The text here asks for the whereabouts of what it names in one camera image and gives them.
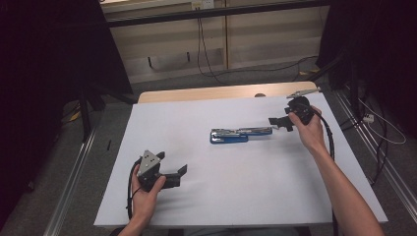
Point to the person's left hand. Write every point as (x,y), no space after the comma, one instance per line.
(144,203)

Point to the black wall bracket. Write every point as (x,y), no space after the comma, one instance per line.
(188,56)
(149,62)

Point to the person's right hand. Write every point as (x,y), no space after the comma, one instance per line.
(311,134)

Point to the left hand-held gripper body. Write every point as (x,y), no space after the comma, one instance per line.
(149,165)

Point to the blue stapler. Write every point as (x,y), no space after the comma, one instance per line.
(229,139)

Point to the black metal stand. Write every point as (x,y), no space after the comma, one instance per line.
(352,85)

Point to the white wall socket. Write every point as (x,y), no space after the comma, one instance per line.
(203,4)

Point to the black metal crossbar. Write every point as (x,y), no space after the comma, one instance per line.
(164,18)

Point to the black tripod stand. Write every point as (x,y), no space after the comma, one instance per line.
(86,111)

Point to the wooden table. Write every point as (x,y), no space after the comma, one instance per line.
(213,92)

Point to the aluminium floor rail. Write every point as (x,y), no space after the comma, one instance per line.
(69,187)
(377,147)

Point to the white table cover sheet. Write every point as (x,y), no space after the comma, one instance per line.
(229,187)

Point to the black curtain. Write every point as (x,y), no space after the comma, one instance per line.
(39,65)
(377,49)

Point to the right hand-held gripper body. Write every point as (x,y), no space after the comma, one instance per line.
(301,106)

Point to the white power strip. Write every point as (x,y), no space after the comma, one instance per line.
(369,118)

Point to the small black floor object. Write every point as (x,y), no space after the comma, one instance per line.
(109,145)

